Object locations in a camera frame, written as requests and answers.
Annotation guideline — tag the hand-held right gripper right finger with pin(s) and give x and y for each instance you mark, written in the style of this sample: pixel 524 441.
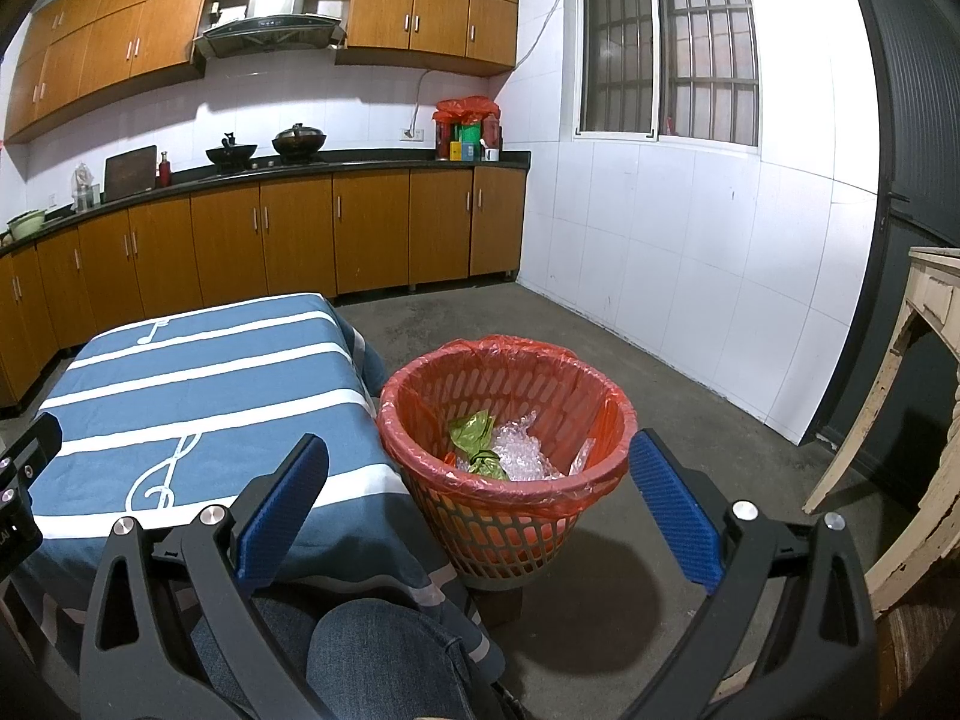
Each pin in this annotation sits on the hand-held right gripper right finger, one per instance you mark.
pixel 671 510

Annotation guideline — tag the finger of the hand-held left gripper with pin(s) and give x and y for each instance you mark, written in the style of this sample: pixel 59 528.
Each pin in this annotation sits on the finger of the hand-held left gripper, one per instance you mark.
pixel 30 450

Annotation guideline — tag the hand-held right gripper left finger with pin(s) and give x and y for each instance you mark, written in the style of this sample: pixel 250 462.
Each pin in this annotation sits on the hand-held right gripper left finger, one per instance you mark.
pixel 281 499

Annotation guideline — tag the white plastic bag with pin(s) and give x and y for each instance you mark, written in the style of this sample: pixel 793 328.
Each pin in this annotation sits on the white plastic bag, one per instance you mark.
pixel 583 456

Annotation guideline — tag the red bin liner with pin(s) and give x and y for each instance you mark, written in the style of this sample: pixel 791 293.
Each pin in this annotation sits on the red bin liner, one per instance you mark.
pixel 540 495

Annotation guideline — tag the clear bubble wrap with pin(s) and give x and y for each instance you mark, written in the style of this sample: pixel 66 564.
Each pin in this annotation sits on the clear bubble wrap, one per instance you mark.
pixel 521 454

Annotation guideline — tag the orange plastic waste basket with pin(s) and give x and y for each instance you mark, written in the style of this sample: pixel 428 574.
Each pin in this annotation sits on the orange plastic waste basket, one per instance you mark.
pixel 510 540

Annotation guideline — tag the yellow-green foil wrapper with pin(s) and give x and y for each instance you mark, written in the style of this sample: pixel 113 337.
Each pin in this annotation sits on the yellow-green foil wrapper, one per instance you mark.
pixel 472 431

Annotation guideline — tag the blue striped tablecloth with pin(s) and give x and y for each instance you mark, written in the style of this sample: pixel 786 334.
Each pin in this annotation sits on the blue striped tablecloth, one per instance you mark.
pixel 225 360

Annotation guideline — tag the person's leg in jeans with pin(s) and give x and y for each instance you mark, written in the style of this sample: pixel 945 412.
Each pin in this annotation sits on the person's leg in jeans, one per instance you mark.
pixel 375 660

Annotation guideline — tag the green basin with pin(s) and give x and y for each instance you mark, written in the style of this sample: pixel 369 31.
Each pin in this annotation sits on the green basin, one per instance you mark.
pixel 26 225

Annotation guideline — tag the row of wooden base cabinets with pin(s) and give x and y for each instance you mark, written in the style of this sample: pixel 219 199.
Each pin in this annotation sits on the row of wooden base cabinets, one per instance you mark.
pixel 300 240

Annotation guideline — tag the dark wooden cutting board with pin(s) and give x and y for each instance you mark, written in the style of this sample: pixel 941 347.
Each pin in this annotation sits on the dark wooden cutting board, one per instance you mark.
pixel 130 172

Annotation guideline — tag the red bottle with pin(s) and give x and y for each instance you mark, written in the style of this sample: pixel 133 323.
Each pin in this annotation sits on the red bottle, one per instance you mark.
pixel 163 172

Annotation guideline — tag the cream wooden table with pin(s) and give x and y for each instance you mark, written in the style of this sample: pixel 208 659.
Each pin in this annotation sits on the cream wooden table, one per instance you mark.
pixel 934 292

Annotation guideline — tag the black wok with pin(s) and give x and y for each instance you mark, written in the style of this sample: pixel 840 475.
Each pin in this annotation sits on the black wok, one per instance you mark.
pixel 231 154

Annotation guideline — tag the black kitchen countertop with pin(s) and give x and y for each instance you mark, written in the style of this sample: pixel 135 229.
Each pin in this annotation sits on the black kitchen countertop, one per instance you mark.
pixel 375 163

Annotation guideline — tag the black pot with lid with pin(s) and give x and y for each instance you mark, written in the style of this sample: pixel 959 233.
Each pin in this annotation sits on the black pot with lid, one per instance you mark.
pixel 298 142

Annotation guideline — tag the green box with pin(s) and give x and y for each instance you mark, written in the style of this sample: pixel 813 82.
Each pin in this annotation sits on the green box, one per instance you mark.
pixel 469 137

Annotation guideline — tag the red shopping bag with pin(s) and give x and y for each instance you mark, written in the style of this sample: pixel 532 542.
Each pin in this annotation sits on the red shopping bag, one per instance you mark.
pixel 465 111

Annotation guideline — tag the dark door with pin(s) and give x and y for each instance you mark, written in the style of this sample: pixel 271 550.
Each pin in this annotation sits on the dark door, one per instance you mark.
pixel 915 120

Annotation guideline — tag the barred window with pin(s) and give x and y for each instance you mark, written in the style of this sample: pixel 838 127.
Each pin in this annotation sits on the barred window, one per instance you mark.
pixel 660 45

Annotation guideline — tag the steel range hood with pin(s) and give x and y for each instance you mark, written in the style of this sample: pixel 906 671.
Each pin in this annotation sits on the steel range hood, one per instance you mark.
pixel 270 26

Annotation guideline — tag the white wall socket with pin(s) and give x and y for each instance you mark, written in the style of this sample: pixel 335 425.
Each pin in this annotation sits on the white wall socket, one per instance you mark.
pixel 412 134

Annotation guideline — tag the row of wooden wall cabinets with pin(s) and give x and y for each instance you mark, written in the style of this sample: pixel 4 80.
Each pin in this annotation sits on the row of wooden wall cabinets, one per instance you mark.
pixel 112 37

